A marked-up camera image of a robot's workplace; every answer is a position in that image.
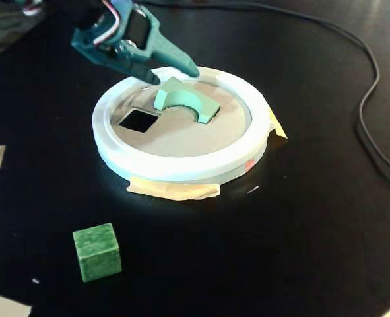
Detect red white servo wires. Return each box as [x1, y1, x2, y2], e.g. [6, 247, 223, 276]
[94, 0, 123, 46]

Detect yellowish masking tape strip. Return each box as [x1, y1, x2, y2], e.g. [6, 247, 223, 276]
[266, 108, 289, 147]

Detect white round sorter ring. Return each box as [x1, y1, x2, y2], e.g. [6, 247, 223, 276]
[91, 65, 271, 184]

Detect long black cable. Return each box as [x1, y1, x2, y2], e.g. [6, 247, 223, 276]
[138, 0, 390, 182]

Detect dark green wooden cube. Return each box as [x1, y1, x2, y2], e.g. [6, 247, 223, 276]
[71, 222, 123, 283]

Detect grey disc with shaped holes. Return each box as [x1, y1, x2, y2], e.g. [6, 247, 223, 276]
[110, 74, 252, 159]

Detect teal gripper black servo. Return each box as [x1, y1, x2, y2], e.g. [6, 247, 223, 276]
[70, 0, 201, 84]

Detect wide beige masking tape strip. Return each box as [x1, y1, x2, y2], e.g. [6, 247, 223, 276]
[125, 176, 222, 201]

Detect light green U shaped block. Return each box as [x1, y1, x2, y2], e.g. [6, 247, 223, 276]
[152, 76, 221, 125]

